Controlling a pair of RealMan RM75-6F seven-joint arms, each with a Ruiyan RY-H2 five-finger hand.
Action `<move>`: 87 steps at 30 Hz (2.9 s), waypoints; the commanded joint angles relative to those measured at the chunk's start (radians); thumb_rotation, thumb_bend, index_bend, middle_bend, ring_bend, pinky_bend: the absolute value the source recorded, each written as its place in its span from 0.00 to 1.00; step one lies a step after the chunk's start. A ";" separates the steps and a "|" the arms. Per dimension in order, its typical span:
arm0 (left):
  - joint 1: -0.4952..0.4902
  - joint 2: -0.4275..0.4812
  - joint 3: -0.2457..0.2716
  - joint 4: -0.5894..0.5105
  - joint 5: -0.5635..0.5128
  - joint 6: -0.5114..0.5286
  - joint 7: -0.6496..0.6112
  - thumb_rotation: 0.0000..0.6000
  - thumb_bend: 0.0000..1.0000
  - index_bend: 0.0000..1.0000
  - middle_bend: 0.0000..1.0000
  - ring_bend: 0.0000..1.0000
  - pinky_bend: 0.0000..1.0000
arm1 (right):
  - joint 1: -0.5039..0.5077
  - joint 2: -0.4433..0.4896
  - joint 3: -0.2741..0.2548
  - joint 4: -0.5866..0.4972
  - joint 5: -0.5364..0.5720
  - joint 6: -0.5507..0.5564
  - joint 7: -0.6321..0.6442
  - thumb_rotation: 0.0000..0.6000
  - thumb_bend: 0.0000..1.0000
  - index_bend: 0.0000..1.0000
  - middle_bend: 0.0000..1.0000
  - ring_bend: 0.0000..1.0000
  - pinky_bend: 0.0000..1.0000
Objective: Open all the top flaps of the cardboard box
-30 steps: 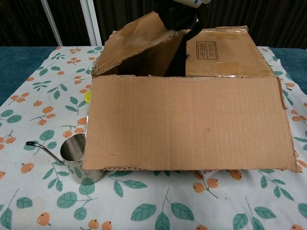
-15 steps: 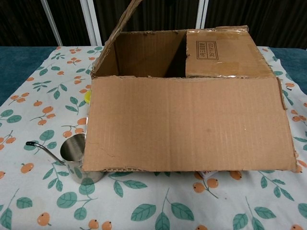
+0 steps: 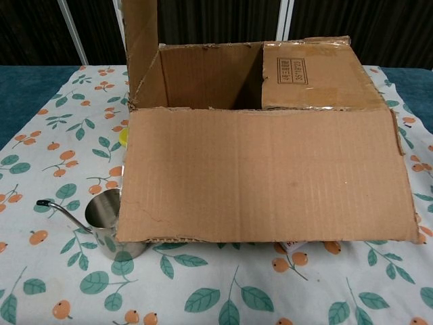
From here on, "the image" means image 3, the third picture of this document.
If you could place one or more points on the wide white frame post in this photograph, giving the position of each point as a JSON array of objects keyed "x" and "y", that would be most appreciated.
[{"x": 118, "y": 20}]

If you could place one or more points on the thin white frame post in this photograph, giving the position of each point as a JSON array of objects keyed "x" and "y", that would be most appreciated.
[{"x": 72, "y": 34}]

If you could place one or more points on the white double frame post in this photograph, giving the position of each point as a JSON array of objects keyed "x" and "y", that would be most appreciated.
[{"x": 285, "y": 20}]

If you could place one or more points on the stainless steel long-spout pitcher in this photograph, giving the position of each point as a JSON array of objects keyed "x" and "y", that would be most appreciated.
[{"x": 101, "y": 216}]

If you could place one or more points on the brown cardboard box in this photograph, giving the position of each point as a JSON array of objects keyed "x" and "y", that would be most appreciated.
[{"x": 264, "y": 176}]

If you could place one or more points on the floral print tablecloth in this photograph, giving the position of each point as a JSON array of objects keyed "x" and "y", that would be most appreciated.
[{"x": 216, "y": 281}]

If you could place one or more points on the playing card deck with bands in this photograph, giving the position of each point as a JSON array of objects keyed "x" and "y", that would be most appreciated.
[{"x": 292, "y": 247}]

